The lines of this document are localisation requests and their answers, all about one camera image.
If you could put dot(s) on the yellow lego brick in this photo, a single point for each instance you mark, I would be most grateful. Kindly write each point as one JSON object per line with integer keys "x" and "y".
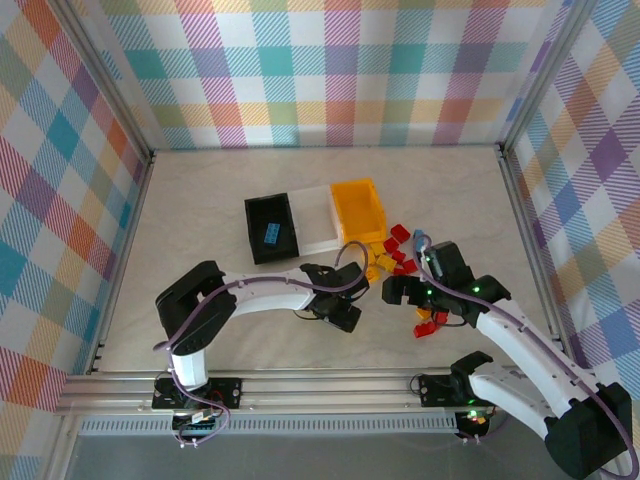
{"x": 376, "y": 248}
{"x": 371, "y": 273}
{"x": 385, "y": 262}
{"x": 424, "y": 313}

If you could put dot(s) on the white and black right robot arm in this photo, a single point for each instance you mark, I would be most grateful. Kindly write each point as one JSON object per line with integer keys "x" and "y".
{"x": 525, "y": 350}

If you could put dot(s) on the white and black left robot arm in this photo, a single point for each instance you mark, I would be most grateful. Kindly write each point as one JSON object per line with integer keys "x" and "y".
{"x": 270, "y": 295}

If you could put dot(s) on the black plastic bin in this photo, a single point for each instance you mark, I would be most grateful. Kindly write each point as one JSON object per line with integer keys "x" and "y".
{"x": 272, "y": 255}

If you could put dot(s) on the yellow plastic bin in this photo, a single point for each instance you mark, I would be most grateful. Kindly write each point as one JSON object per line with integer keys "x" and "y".
{"x": 357, "y": 210}

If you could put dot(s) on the white plastic bin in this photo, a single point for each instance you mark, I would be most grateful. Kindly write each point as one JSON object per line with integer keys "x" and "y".
{"x": 312, "y": 220}

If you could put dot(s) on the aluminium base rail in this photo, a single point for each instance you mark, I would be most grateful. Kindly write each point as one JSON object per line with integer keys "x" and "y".
{"x": 325, "y": 390}

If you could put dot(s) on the aluminium side rail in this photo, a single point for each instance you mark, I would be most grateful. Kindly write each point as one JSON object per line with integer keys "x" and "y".
{"x": 532, "y": 250}
{"x": 120, "y": 275}

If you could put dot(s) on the aluminium frame post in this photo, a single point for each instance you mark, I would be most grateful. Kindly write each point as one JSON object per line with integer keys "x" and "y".
{"x": 545, "y": 75}
{"x": 113, "y": 85}

